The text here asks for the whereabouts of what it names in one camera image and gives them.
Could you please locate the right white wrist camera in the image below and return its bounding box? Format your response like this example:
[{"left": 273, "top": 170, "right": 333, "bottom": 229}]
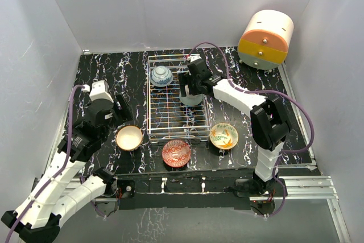
[{"left": 187, "top": 55, "right": 201, "bottom": 63}]

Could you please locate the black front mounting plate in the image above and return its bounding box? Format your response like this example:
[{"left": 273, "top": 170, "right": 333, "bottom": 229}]
[{"left": 85, "top": 168, "right": 288, "bottom": 211}]

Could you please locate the silver wire dish rack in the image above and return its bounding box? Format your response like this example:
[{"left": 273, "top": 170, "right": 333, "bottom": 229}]
[{"left": 146, "top": 54, "right": 211, "bottom": 143}]

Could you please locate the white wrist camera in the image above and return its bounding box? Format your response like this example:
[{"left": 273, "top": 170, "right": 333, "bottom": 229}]
[
  {"left": 187, "top": 55, "right": 201, "bottom": 63},
  {"left": 89, "top": 80, "right": 114, "bottom": 110}
]

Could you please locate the blue white patterned bowl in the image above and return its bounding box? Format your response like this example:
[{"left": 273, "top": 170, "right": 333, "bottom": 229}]
[{"left": 150, "top": 66, "right": 173, "bottom": 87}]

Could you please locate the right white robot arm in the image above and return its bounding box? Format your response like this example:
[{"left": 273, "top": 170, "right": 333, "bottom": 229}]
[{"left": 178, "top": 55, "right": 292, "bottom": 196}]

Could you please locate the pastel round drawer cabinet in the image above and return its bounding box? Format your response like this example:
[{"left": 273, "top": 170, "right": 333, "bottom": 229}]
[{"left": 237, "top": 10, "right": 294, "bottom": 71}]

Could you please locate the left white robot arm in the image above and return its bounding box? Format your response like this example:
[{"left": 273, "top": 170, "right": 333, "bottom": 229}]
[{"left": 1, "top": 94, "right": 133, "bottom": 242}]

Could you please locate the red patterned bowl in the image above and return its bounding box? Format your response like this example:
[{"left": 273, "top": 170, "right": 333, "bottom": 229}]
[{"left": 162, "top": 140, "right": 191, "bottom": 168}]

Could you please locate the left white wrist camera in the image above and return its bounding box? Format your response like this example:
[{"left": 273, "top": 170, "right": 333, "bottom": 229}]
[{"left": 89, "top": 80, "right": 114, "bottom": 110}]

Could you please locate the white bowl brown rim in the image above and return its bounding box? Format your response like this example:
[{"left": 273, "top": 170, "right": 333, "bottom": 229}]
[{"left": 116, "top": 125, "right": 143, "bottom": 151}]

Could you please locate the cream bowl leaf pattern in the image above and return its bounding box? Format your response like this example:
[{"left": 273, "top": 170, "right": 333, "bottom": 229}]
[{"left": 209, "top": 123, "right": 239, "bottom": 150}]

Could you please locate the pale green bowl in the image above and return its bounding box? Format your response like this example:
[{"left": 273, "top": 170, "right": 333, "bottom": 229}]
[{"left": 179, "top": 93, "right": 204, "bottom": 106}]

